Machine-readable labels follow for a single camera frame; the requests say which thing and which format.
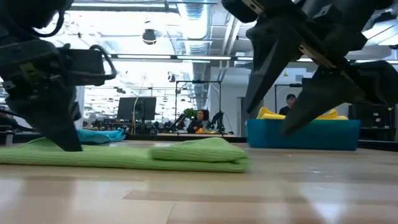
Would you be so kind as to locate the silver air duct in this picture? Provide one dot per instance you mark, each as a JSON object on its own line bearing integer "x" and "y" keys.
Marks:
{"x": 194, "y": 21}

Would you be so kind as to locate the black overhead camera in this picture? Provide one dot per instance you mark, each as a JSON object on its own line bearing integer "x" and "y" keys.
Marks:
{"x": 149, "y": 36}

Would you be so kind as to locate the green microfiber towel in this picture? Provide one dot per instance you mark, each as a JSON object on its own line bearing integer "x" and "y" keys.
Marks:
{"x": 124, "y": 158}

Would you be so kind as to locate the black background robot arm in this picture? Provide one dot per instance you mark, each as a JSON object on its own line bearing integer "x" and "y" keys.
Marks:
{"x": 180, "y": 122}
{"x": 218, "y": 121}

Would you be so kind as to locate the black shelf rack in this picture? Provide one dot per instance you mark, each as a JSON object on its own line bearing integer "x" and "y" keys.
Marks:
{"x": 373, "y": 118}

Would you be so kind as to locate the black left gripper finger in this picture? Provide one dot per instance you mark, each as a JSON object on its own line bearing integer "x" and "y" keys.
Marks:
{"x": 56, "y": 124}

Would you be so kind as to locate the green background plant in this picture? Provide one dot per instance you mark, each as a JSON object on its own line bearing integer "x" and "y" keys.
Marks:
{"x": 189, "y": 112}

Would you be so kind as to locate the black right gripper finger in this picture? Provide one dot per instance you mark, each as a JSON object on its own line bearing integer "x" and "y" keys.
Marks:
{"x": 267, "y": 56}
{"x": 326, "y": 93}

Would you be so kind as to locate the white pillar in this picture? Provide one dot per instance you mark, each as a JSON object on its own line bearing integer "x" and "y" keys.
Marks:
{"x": 81, "y": 105}

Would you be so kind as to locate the yellow microfiber towel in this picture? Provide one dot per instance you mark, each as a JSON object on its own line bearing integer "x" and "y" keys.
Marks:
{"x": 270, "y": 115}

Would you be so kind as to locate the blue microfiber towel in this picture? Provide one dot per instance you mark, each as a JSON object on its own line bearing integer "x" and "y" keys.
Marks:
{"x": 99, "y": 136}

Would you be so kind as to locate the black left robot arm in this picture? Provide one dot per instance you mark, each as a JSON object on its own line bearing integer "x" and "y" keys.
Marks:
{"x": 25, "y": 12}

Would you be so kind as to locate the black background monitor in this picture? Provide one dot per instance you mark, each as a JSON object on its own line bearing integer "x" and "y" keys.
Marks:
{"x": 136, "y": 109}

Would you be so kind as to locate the overhead light bar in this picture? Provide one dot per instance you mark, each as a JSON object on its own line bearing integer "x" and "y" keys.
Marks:
{"x": 202, "y": 57}

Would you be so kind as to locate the teal plastic bin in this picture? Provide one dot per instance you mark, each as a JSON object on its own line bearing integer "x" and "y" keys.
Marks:
{"x": 264, "y": 135}

